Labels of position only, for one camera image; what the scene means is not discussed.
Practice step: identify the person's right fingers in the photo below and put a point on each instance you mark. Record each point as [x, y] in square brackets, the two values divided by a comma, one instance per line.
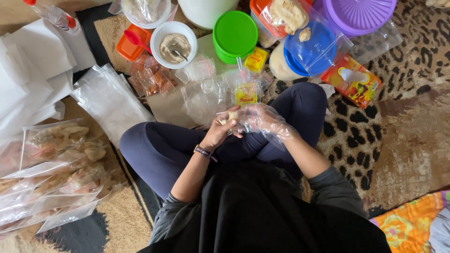
[251, 117]

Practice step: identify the blue lidded white container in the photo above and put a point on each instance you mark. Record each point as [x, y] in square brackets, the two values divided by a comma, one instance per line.
[281, 66]

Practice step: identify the orange lidded clear container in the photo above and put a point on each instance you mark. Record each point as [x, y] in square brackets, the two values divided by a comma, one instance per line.
[260, 21]

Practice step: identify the orange tissue box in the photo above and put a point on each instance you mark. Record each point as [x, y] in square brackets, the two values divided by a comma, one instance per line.
[351, 82]

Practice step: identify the empty clear plastic bag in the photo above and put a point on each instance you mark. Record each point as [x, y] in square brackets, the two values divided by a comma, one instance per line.
[378, 42]

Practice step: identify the metal spoon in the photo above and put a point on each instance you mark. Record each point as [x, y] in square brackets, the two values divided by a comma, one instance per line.
[180, 54]

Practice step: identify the yellow seasoning packet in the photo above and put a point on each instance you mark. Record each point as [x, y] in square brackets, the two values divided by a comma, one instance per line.
[256, 59]

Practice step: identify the yellow packet in clear bag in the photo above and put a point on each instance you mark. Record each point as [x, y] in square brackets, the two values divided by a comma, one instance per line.
[246, 94]

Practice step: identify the tan rug with black border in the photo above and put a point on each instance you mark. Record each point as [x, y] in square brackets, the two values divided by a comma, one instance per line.
[112, 218]

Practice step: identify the brown paper sheet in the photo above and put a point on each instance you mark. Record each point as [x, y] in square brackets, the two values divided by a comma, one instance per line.
[168, 107]

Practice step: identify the red plastic spoon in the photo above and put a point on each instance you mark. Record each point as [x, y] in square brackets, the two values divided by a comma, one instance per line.
[134, 38]

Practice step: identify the stack of white paper sheets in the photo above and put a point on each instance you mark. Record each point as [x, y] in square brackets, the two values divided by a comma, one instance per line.
[31, 70]

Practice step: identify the orange floral cloth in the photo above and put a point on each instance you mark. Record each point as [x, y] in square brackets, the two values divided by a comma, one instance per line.
[407, 225]

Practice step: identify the person's left hand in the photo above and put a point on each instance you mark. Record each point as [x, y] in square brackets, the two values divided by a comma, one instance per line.
[216, 135]

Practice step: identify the pile of filled cracker bags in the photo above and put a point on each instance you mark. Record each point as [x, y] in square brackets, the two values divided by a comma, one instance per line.
[52, 172]

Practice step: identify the crumpled white tissue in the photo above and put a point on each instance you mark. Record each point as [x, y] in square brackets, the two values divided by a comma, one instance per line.
[327, 90]

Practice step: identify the person's dark blue trouser legs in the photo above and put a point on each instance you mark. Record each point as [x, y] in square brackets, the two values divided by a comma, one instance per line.
[158, 151]

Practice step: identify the white bowl of brown powder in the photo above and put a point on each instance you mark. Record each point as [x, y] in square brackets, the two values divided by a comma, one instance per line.
[174, 44]

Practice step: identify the person's right hand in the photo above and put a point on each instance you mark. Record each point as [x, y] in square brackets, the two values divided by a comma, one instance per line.
[269, 123]

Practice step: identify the stack of empty clear bags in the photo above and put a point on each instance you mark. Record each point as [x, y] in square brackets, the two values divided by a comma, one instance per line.
[109, 102]

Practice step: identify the green lidded container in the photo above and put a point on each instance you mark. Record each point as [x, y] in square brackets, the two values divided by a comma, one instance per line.
[235, 35]

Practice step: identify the large white container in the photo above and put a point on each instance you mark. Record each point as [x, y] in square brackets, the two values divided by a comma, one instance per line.
[205, 12]

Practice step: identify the large zip bag with crackers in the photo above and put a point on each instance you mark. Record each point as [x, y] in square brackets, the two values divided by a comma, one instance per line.
[316, 45]

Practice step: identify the heap of small zip bags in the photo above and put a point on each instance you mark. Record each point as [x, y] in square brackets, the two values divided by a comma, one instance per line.
[204, 91]

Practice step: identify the person's black top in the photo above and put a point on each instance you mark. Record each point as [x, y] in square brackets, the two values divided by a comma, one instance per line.
[260, 218]

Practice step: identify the purple lidded container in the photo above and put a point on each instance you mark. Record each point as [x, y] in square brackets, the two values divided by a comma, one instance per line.
[358, 14]

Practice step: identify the clear bottle with red cap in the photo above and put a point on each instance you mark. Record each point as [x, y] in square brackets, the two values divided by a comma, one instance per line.
[52, 14]

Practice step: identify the small clear zip bag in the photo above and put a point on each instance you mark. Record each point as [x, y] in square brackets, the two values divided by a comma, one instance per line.
[225, 117]

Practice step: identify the grey cloth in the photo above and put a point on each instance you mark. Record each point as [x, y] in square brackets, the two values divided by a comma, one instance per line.
[440, 232]

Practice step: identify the pile of orange spice sachets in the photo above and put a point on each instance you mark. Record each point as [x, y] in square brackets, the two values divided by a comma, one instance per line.
[153, 79]

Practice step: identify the white bowl with plastic bag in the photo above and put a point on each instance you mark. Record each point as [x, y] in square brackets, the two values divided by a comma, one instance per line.
[146, 12]

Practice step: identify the leopard print rug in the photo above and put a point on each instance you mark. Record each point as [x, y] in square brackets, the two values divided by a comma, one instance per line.
[404, 123]

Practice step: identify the orange plastic lid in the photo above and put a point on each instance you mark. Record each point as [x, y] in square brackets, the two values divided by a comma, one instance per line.
[130, 49]

